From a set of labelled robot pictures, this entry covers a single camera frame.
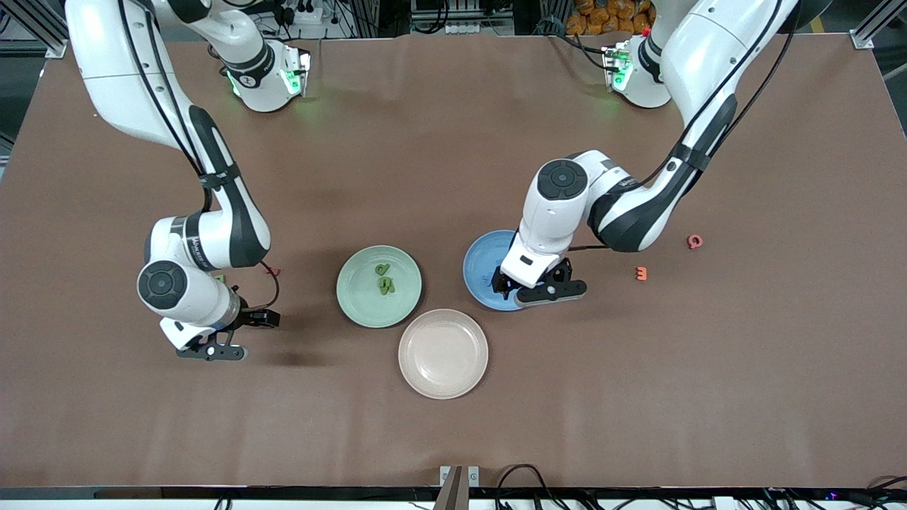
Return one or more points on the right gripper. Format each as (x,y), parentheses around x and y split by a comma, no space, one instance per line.
(249,316)

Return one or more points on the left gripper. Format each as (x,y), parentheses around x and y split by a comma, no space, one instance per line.
(504,281)

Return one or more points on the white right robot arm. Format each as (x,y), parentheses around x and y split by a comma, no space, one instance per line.
(212,234)

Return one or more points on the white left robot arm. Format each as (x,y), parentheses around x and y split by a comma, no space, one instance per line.
(638,212)

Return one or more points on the blue round plate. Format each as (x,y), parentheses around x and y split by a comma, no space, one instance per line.
(478,273)

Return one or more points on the pale pink round plate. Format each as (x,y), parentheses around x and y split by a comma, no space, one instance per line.
(443,354)

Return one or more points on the pale green round plate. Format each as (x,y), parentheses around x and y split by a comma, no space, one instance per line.
(361,297)

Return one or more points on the brown table cover sheet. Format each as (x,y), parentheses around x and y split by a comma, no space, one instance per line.
(453,142)

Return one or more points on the pink foam letter Q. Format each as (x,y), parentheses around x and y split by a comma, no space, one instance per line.
(690,241)

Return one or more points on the bag of orange fruit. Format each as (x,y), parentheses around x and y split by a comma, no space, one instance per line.
(602,14)

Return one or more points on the white power strip with plugs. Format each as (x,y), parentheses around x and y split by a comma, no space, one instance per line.
(312,14)

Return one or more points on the white mounting bracket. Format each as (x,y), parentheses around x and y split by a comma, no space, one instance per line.
(473,476)

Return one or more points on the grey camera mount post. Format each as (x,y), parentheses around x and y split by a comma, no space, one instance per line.
(450,496)

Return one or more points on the aluminium frame profile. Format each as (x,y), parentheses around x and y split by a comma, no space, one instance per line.
(879,25)
(39,32)

